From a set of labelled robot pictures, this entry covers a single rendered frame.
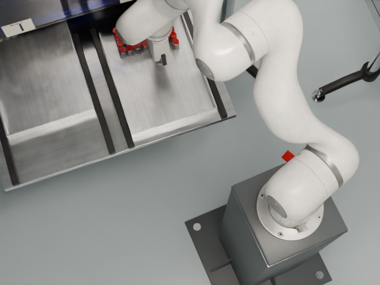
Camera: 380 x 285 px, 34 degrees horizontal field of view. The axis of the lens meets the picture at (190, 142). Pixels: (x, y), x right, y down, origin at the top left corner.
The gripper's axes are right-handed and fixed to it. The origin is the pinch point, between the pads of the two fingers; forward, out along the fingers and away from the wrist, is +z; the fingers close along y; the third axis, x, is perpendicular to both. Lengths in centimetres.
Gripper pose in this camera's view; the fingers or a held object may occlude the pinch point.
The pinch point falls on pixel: (159, 54)
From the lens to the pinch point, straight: 185.1
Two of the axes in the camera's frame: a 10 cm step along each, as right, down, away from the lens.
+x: 9.5, -3.0, 1.0
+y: 3.1, 9.0, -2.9
